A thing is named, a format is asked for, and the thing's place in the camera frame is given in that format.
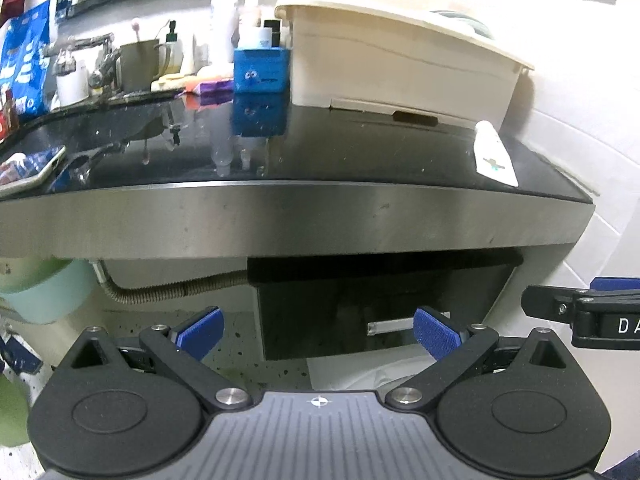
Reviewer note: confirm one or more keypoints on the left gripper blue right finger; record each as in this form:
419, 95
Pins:
436, 334

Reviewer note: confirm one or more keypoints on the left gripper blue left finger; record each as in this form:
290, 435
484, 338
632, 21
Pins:
197, 336

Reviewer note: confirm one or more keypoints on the dark blue fuzzy sleeve forearm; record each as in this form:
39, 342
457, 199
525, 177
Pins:
627, 469

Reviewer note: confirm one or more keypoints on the white toilet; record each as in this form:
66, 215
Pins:
367, 370

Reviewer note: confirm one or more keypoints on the black cabinet under counter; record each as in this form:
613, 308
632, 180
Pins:
322, 305

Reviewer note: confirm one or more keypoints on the mint green plastic basin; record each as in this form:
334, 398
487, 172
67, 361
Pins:
59, 294

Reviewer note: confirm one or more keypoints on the steel-fronted black counter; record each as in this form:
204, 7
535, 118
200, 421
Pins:
256, 176

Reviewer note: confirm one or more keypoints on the white toothpaste tube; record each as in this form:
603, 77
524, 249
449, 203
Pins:
491, 158

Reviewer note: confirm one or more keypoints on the smartphone on counter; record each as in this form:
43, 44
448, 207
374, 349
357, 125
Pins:
22, 172

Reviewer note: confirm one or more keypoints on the orange and purple small box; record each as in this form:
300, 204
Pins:
203, 84

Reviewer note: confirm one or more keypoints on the blue box on counter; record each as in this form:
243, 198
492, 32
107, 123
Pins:
261, 70

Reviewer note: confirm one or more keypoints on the chrome faucet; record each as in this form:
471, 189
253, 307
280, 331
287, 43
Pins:
97, 55

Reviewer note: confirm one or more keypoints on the white cup by faucet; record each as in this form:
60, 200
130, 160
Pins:
73, 87

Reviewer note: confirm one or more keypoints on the beige plastic storage tub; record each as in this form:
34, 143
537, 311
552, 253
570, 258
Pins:
358, 58

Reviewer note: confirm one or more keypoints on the white lotion bottle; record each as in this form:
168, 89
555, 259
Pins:
224, 16

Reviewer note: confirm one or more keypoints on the blue snack bag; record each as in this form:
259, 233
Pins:
23, 68

